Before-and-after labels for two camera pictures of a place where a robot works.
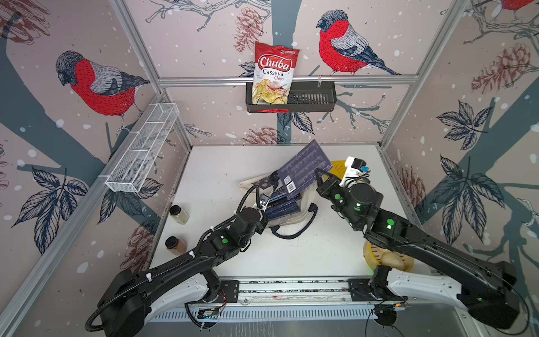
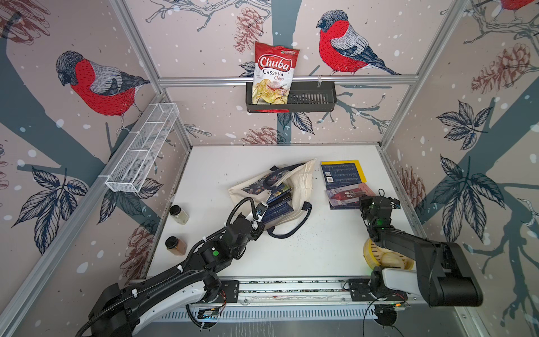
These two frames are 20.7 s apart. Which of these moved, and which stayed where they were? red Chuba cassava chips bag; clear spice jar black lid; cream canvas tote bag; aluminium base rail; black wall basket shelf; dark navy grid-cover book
Moved: cream canvas tote bag; dark navy grid-cover book
Stayed: black wall basket shelf; red Chuba cassava chips bag; aluminium base rail; clear spice jar black lid
